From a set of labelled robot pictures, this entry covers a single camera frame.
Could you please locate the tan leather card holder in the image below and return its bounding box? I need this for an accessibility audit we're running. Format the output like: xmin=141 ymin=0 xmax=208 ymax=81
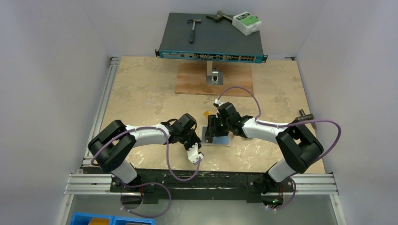
xmin=201 ymin=126 xmax=230 ymax=146

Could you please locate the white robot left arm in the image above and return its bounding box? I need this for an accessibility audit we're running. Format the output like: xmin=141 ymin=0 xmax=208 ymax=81
xmin=87 ymin=113 xmax=204 ymax=192

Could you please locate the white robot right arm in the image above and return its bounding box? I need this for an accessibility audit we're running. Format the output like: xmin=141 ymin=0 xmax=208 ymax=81
xmin=207 ymin=100 xmax=324 ymax=191

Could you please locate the gold credit card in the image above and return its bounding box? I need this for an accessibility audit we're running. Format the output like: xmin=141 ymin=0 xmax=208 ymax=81
xmin=203 ymin=109 xmax=216 ymax=119

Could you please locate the brown plywood board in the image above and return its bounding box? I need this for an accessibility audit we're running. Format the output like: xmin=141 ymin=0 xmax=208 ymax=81
xmin=175 ymin=63 xmax=254 ymax=97

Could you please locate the small hammer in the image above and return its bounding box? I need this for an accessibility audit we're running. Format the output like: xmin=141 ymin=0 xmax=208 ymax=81
xmin=187 ymin=19 xmax=202 ymax=44

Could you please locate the white green box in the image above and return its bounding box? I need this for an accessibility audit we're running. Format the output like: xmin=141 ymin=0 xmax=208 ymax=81
xmin=232 ymin=11 xmax=262 ymax=36

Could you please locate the dark pliers tool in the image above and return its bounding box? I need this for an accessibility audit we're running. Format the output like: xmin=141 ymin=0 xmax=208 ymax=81
xmin=206 ymin=10 xmax=233 ymax=23

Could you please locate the blue plastic bin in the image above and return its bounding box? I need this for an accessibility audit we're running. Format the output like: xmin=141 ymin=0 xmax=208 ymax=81
xmin=69 ymin=212 xmax=156 ymax=225

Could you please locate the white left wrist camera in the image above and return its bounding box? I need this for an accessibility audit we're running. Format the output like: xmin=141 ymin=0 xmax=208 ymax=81
xmin=187 ymin=143 xmax=204 ymax=165

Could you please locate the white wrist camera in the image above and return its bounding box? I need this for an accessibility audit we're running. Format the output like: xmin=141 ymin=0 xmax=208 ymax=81
xmin=187 ymin=143 xmax=204 ymax=165
xmin=213 ymin=98 xmax=224 ymax=108

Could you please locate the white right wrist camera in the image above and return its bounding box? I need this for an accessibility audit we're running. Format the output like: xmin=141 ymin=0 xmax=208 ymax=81
xmin=213 ymin=98 xmax=224 ymax=108

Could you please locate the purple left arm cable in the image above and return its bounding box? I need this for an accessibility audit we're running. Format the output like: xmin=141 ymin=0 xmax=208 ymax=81
xmin=90 ymin=126 xmax=201 ymax=218

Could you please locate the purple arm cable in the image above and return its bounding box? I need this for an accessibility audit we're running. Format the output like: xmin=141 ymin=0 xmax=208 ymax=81
xmin=216 ymin=86 xmax=343 ymax=212
xmin=90 ymin=126 xmax=201 ymax=218

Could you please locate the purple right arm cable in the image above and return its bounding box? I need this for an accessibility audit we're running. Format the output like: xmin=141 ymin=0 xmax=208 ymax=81
xmin=216 ymin=86 xmax=343 ymax=212

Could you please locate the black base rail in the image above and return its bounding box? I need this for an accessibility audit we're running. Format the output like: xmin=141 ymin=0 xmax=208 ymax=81
xmin=81 ymin=167 xmax=294 ymax=204

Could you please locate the metal stand base bracket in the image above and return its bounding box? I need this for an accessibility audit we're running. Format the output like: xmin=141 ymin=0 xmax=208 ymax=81
xmin=206 ymin=60 xmax=223 ymax=86

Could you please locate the blue network switch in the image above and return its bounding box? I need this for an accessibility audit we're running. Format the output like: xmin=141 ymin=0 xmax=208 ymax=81
xmin=155 ymin=13 xmax=268 ymax=63

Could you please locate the metal door handle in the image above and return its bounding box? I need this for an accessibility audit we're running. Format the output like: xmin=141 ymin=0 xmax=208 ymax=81
xmin=295 ymin=109 xmax=314 ymax=121

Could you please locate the aluminium frame rail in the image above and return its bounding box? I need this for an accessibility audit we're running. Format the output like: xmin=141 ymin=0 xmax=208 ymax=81
xmin=65 ymin=56 xmax=338 ymax=195

